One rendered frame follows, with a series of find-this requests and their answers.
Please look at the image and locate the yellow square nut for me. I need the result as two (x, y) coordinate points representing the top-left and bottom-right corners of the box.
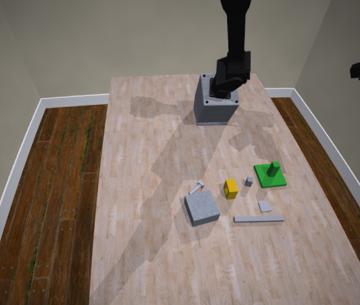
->
(223, 179), (238, 200)

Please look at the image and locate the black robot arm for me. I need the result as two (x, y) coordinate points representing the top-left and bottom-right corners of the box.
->
(209, 0), (251, 99)

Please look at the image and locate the grey square-head bolt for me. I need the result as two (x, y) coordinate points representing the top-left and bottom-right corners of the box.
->
(189, 181), (204, 194)

